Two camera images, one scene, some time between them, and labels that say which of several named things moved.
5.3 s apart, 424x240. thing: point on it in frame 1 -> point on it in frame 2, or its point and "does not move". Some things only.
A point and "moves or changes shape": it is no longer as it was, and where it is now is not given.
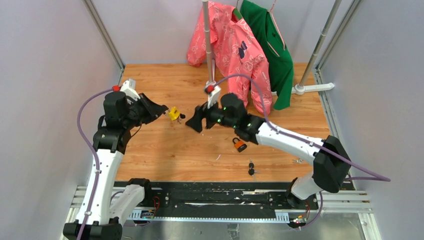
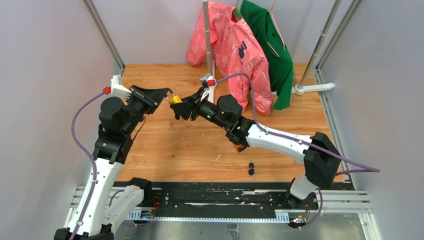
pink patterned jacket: x=239 y=63 does not move
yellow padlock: x=174 y=114 moves or changes shape
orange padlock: x=239 y=145 does not move
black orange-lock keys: x=251 y=171 does not move
